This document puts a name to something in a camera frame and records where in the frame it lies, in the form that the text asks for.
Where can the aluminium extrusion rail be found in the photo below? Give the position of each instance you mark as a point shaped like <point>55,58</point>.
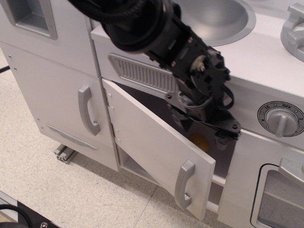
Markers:
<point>65,154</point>

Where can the silver vent grille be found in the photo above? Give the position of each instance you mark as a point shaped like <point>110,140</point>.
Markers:
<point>143,74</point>

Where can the silver cabinet door handle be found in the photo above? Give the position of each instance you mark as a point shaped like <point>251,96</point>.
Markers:
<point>187,170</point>

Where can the grey timer knob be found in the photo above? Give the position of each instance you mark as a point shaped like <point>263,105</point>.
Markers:
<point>281,119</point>

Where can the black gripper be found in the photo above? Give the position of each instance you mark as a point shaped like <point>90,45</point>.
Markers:
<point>209,111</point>

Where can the silver fridge door handle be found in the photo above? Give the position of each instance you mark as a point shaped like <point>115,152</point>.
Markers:
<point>84,96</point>

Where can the silver oven door handle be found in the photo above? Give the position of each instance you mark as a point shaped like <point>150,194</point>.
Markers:
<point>292,170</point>

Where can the silver sink bowl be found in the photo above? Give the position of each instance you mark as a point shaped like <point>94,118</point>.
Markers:
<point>218,22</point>

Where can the white toy kitchen body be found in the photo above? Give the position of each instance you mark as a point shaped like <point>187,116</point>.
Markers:
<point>262,71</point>

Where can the silver faucet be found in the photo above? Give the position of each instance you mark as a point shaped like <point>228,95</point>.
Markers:
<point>292,33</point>

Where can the white cabinet door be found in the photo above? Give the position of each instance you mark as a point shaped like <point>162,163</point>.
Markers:
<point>158,148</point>

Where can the yellow object in cabinet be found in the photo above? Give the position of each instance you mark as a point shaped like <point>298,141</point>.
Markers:
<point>200,141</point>

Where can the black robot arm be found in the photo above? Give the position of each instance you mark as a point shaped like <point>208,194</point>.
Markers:
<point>154,27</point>

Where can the oven door with window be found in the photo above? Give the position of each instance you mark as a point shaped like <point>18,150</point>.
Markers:
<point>278,202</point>

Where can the white toy fridge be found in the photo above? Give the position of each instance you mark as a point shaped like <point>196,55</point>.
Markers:
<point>48,46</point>

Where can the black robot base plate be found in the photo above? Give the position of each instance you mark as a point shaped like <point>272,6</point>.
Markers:
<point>15,214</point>

